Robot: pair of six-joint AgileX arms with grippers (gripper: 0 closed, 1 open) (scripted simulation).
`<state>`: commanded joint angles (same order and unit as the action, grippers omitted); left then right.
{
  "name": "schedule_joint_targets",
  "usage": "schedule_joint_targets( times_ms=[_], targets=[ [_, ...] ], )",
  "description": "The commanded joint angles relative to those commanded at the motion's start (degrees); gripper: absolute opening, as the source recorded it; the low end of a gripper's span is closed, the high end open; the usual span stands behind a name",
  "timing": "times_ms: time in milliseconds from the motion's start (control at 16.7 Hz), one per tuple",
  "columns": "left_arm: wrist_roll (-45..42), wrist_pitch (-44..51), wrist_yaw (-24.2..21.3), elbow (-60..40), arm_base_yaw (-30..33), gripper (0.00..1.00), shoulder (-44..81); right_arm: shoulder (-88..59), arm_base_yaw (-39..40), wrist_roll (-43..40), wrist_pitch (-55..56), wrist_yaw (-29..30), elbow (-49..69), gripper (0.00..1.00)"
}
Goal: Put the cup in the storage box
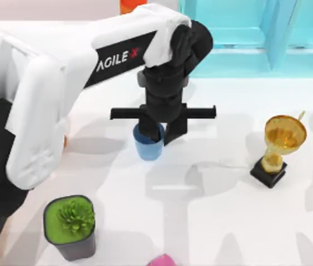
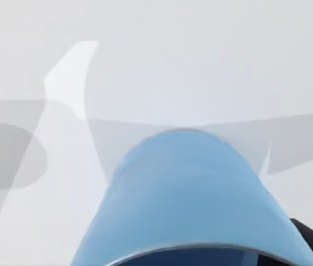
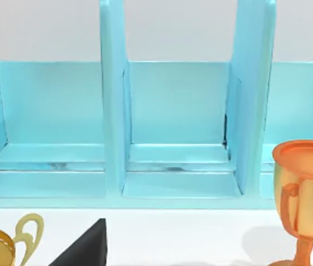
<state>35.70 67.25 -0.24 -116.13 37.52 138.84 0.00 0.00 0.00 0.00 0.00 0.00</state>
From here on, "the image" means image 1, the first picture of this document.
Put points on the light blue rack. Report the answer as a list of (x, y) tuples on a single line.
[(256, 36)]

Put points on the blue cup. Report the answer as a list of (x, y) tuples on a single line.
[(148, 148)]

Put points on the grey pot with green plant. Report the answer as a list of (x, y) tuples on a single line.
[(70, 224)]

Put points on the orange object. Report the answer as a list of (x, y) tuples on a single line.
[(132, 6)]

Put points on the gold trophy with black base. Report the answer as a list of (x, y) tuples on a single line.
[(279, 147)]

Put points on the pink object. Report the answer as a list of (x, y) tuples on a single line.
[(161, 261)]

